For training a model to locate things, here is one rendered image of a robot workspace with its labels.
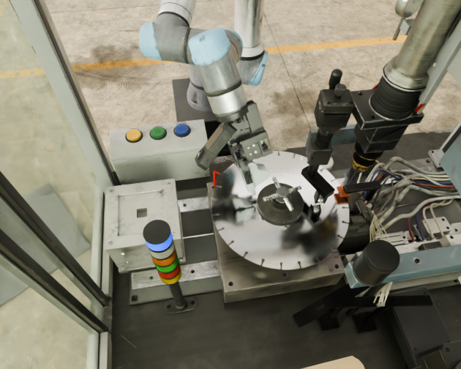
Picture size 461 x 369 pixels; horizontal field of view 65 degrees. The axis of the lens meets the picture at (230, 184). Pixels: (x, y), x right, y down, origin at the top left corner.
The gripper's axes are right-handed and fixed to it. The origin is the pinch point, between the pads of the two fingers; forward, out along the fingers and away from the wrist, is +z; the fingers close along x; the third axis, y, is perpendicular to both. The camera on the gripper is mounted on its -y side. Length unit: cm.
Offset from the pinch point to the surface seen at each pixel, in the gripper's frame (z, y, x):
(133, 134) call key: -14.0, -23.3, 31.4
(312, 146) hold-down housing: -8.5, 14.4, -7.5
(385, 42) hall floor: 40, 160, 201
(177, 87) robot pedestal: -14, -6, 71
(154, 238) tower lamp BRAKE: -11.9, -19.2, -22.4
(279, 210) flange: 6.0, 4.6, -3.2
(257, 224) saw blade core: 6.5, -1.4, -4.2
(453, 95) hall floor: 75, 169, 143
